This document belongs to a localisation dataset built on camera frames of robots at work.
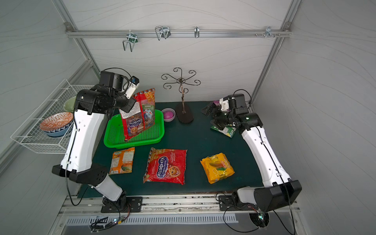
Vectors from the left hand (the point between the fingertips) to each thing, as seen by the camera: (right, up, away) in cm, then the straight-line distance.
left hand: (128, 98), depth 67 cm
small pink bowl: (+13, -7, +37) cm, 40 cm away
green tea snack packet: (+56, -19, +34) cm, 68 cm away
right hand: (+36, -8, +4) cm, 37 cm away
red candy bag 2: (+15, -37, +14) cm, 42 cm away
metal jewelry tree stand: (+24, -6, +44) cm, 51 cm away
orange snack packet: (-12, -36, +19) cm, 42 cm away
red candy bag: (+3, -8, +9) cm, 12 cm away
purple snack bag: (+49, +2, +46) cm, 67 cm away
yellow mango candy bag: (+44, -37, +14) cm, 59 cm away
